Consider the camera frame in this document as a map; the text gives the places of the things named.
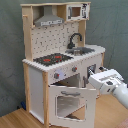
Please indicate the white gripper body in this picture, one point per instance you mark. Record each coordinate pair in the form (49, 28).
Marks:
(106, 80)

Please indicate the white oven door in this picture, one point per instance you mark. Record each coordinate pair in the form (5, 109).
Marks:
(65, 100)

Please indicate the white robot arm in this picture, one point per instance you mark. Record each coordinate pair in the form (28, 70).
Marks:
(120, 92)

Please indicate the wooden toy kitchen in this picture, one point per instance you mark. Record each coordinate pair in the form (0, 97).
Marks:
(46, 40)

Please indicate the white cupboard door with dispenser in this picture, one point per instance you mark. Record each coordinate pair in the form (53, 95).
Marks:
(89, 66)

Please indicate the red oven knob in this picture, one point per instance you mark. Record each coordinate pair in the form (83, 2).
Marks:
(56, 76)
(74, 69)

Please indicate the grey toy sink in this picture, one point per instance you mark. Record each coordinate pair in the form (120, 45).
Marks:
(79, 51)

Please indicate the black toy faucet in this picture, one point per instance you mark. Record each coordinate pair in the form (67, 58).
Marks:
(71, 43)

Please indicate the black toy stovetop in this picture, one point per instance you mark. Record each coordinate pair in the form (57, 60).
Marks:
(52, 59)

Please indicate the white toy microwave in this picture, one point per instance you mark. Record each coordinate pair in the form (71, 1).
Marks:
(78, 11)

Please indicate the grey range hood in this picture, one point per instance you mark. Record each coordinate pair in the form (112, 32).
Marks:
(48, 18)

